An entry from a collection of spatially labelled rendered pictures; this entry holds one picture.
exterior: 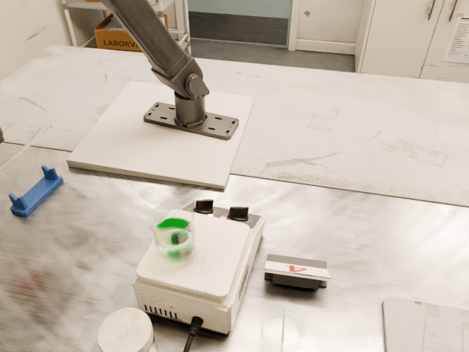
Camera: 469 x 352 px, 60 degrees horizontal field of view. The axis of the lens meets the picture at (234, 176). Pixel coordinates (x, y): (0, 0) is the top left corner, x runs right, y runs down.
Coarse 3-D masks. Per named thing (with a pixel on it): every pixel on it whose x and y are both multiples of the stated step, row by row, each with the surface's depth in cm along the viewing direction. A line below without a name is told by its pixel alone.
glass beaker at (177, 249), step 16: (160, 208) 49; (176, 208) 50; (192, 208) 48; (192, 224) 47; (160, 240) 47; (176, 240) 46; (192, 240) 48; (160, 256) 49; (176, 256) 48; (192, 256) 50
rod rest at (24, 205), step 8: (48, 168) 74; (48, 176) 74; (56, 176) 74; (40, 184) 73; (48, 184) 73; (56, 184) 74; (32, 192) 72; (40, 192) 72; (48, 192) 72; (16, 200) 68; (24, 200) 68; (32, 200) 70; (40, 200) 71; (16, 208) 69; (24, 208) 68; (32, 208) 69; (24, 216) 69
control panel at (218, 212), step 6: (192, 204) 66; (216, 210) 64; (222, 210) 65; (228, 210) 65; (216, 216) 61; (222, 216) 62; (252, 216) 64; (258, 216) 64; (240, 222) 60; (246, 222) 60; (252, 222) 61; (252, 228) 58
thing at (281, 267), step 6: (270, 264) 59; (276, 264) 59; (282, 264) 60; (282, 270) 56; (288, 270) 56; (294, 270) 57; (300, 270) 57; (306, 270) 58; (312, 270) 58; (318, 270) 58; (324, 270) 59; (324, 276) 55
